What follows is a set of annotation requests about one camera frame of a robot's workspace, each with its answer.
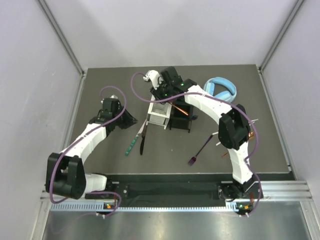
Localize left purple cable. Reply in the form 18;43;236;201
49;86;128;221

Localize white utensil container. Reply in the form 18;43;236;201
147;102;172;130

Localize purple cable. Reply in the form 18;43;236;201
49;86;128;221
131;72;262;218

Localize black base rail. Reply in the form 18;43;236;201
82;172;266;208

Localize purple fork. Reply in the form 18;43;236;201
187;134;213;166

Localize copper spoon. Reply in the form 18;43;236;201
221;131;255;158

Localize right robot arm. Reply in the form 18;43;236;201
142;67;257;200

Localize perforated cable duct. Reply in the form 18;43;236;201
50;201;239;212

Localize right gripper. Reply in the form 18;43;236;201
150;80;173;105

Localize blue fork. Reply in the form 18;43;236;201
190;115;199;121

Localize light blue headphones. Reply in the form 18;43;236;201
203;77;237;103

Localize black knife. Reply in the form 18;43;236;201
139;121;148;156

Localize black utensil container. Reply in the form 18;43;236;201
169;100;194;133

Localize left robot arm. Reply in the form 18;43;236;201
45;95;138;200

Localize copper fork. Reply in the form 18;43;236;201
170;103;189;116

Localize white-blade green-handle knife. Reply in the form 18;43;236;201
125;119;147;157

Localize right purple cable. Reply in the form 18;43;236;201
131;72;262;218

